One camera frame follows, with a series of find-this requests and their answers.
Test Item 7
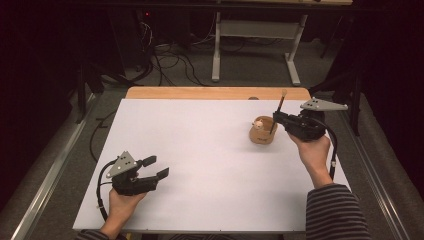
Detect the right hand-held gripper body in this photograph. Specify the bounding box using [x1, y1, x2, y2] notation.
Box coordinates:
[283, 96, 349, 142]

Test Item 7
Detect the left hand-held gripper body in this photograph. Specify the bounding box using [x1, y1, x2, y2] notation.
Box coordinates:
[105, 150, 160, 197]

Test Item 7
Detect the black makeup brush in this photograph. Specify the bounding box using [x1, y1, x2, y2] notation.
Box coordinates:
[269, 88, 288, 135]

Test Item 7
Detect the brown cup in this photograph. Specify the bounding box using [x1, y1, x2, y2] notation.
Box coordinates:
[249, 115, 279, 145]

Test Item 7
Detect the person's right hand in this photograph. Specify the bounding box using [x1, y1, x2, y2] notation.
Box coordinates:
[287, 131, 334, 190]

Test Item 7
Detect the person's left hand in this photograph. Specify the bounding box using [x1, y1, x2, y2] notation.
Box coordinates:
[99, 188, 148, 238]

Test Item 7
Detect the white table board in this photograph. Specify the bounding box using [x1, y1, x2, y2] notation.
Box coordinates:
[72, 98, 352, 234]

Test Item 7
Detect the black stand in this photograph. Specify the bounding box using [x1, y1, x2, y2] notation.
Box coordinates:
[73, 61, 134, 125]
[308, 66, 365, 137]

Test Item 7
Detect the wooden table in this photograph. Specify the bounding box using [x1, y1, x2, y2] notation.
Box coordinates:
[125, 86, 313, 101]

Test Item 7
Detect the dark computer tower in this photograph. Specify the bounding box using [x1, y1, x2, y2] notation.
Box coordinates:
[108, 8, 155, 73]

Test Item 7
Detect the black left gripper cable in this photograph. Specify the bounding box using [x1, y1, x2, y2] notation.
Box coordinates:
[95, 158, 118, 222]

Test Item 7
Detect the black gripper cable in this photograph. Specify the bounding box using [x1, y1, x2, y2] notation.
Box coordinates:
[310, 116, 339, 182]
[95, 158, 118, 222]

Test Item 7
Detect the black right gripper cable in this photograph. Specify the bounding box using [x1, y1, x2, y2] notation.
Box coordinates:
[310, 116, 339, 182]

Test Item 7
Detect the black floor cable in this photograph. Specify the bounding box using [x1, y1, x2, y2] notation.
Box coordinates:
[88, 109, 118, 163]

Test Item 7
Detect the metal floor rail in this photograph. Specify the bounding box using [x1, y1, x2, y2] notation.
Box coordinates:
[334, 102, 412, 240]
[9, 93, 98, 240]

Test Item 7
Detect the white desk frame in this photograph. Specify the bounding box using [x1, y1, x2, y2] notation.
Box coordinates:
[211, 0, 354, 87]

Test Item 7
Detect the tangle of black floor cables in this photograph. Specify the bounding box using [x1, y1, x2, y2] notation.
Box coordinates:
[136, 19, 214, 88]

